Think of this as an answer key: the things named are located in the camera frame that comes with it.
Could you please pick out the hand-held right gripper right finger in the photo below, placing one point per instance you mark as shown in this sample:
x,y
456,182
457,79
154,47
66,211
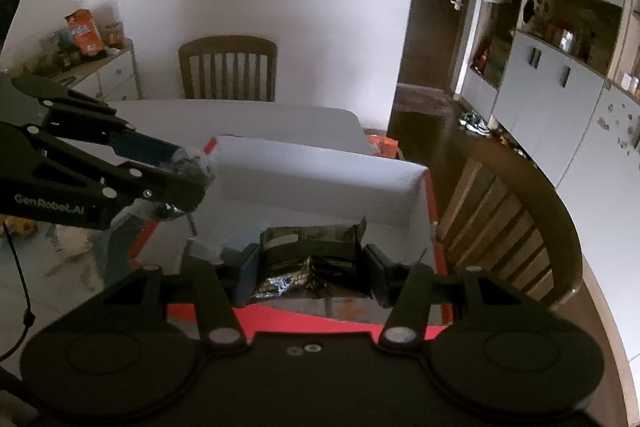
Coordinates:
x,y
381,277

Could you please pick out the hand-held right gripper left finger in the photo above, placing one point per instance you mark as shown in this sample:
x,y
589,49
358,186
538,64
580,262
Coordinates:
x,y
247,279

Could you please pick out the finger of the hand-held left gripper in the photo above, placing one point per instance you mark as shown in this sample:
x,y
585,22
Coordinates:
x,y
145,148
165,187

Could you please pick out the clear bun packet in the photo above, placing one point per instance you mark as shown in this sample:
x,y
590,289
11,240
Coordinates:
x,y
197,162

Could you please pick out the dark crinkled snack packet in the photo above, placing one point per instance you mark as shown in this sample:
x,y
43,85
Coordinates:
x,y
310,252

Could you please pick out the white cardboard box red edges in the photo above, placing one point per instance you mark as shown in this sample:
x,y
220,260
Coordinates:
x,y
310,177

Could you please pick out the white desktop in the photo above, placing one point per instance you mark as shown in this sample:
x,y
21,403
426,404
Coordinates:
x,y
200,117

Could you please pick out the low white cabinet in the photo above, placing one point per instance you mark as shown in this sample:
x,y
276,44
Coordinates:
x,y
115,72

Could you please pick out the small red packet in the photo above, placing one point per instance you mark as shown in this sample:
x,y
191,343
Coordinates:
x,y
114,36

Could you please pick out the wooden slat-back chair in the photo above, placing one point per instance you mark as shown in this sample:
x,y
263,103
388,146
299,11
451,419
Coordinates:
x,y
227,49

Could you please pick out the orange snack bag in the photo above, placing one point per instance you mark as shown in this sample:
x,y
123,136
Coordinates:
x,y
85,32

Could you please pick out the orange packet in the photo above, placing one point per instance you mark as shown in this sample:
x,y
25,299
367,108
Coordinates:
x,y
384,146

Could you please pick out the wooden curved-back chair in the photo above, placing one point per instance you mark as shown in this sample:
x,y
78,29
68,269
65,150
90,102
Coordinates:
x,y
530,207

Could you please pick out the pair of sneakers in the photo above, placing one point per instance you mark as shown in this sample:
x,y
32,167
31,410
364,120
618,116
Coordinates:
x,y
474,123

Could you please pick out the patterned rug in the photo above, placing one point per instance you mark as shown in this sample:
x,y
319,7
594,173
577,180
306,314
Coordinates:
x,y
425,101

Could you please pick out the brown wooden door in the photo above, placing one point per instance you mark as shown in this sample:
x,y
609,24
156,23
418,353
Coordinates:
x,y
440,32

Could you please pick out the white wall cupboard unit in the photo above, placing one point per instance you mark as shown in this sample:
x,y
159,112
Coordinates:
x,y
550,107

